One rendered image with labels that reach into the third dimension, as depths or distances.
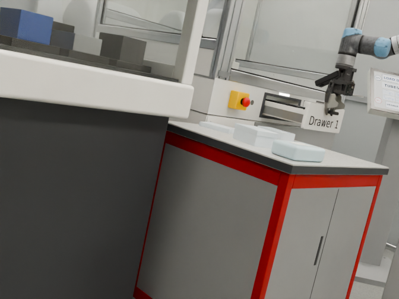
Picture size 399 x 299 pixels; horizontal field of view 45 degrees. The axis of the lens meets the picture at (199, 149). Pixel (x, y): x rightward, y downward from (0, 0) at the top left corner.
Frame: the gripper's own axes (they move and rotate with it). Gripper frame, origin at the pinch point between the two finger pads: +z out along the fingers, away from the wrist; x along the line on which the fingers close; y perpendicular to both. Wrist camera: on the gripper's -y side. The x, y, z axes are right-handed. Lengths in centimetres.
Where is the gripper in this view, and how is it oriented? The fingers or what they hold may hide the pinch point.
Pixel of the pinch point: (328, 112)
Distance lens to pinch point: 211.2
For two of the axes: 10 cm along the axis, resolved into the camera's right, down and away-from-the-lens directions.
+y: 6.8, 2.5, -6.9
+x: 7.0, 0.4, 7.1
